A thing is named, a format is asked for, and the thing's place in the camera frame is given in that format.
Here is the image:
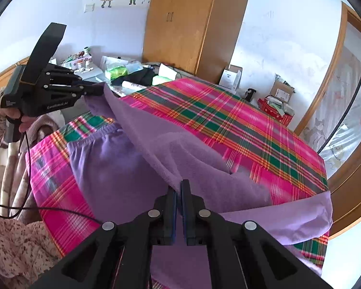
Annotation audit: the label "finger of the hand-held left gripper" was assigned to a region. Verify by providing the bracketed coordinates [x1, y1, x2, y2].
[45, 89, 106, 101]
[43, 66, 106, 93]

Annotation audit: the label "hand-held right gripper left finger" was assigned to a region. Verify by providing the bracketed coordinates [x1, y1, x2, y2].
[28, 185, 179, 289]

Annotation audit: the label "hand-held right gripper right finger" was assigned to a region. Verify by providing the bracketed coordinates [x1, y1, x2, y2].
[180, 179, 334, 289]

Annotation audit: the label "purple fleece pants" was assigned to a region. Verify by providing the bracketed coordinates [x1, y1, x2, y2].
[67, 83, 333, 289]

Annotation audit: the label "person's left hand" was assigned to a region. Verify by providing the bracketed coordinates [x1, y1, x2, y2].
[2, 109, 34, 133]

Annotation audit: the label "cluster of small medicine boxes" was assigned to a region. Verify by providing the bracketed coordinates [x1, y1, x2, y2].
[62, 51, 101, 74]

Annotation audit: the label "wooden headboard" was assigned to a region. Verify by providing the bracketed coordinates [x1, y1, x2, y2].
[0, 56, 31, 95]

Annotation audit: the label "white plastic bag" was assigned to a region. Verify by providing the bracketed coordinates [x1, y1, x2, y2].
[101, 56, 130, 73]

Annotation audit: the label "green white plastic packet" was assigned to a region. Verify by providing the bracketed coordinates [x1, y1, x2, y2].
[105, 66, 129, 81]

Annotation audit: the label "folding table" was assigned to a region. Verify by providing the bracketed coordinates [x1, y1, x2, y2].
[57, 60, 181, 97]

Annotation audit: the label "white paper roll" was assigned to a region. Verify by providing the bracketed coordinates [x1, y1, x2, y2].
[122, 81, 147, 92]

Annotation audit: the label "black cloth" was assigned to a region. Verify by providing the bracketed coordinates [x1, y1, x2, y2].
[111, 69, 156, 86]

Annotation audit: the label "beige patterned quilt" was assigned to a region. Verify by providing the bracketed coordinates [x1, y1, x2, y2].
[0, 108, 67, 226]

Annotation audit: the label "green tissue pack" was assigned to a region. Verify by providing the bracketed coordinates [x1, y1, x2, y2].
[152, 75, 173, 86]

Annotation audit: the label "white flat box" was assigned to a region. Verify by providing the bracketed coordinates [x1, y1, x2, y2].
[158, 63, 177, 78]

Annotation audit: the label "pink green plaid blanket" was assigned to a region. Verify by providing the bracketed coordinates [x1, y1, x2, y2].
[26, 77, 330, 289]

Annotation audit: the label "wooden wardrobe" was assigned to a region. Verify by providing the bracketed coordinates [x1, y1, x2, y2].
[142, 0, 254, 76]

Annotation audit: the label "red box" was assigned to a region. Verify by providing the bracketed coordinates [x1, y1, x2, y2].
[258, 96, 295, 125]

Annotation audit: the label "white cardboard box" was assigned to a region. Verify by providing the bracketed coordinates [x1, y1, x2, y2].
[219, 65, 244, 94]

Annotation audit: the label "person's floral jacket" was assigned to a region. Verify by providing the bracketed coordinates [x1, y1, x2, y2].
[0, 215, 65, 289]

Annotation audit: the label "brown cardboard box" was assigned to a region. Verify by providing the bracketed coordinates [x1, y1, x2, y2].
[271, 75, 296, 103]

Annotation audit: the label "wooden door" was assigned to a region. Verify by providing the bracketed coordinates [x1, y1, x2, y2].
[328, 153, 361, 240]

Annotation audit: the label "translucent patterned curtain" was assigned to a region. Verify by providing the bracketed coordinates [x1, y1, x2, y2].
[299, 21, 361, 184]

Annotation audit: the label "left hand-held gripper cable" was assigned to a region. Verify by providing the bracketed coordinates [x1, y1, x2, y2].
[0, 131, 104, 226]

